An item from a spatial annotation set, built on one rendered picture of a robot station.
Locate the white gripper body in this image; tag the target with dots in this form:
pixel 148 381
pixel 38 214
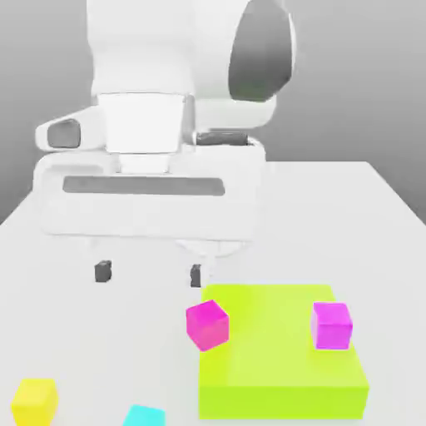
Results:
pixel 146 216

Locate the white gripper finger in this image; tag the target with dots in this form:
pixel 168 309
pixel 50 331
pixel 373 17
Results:
pixel 102 271
pixel 196 275

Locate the small pink cube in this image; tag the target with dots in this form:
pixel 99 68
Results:
pixel 207 324

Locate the small magenta cube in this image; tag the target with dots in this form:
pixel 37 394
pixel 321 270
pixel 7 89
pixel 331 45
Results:
pixel 332 326

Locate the small yellow cube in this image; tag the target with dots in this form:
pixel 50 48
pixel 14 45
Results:
pixel 33 402

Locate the small cyan cube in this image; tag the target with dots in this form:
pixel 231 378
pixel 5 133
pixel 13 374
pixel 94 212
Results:
pixel 144 416

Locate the large lime green box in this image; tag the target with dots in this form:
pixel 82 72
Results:
pixel 273 369

